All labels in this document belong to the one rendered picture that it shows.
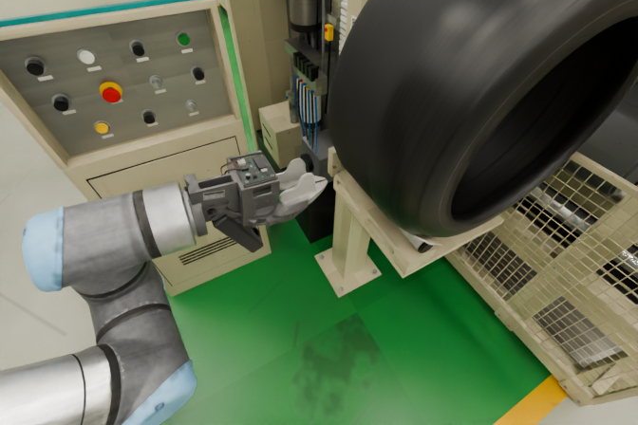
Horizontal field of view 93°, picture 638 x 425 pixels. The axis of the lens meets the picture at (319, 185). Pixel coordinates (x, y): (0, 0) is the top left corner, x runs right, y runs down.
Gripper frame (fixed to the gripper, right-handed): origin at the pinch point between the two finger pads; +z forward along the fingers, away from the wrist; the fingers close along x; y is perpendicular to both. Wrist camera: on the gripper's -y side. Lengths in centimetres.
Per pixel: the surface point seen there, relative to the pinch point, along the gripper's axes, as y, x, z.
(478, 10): 27.2, -4.9, 15.1
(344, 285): -109, 25, 42
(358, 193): -25.0, 15.4, 24.1
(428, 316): -106, -7, 70
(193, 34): 3, 66, -6
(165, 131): -27, 66, -20
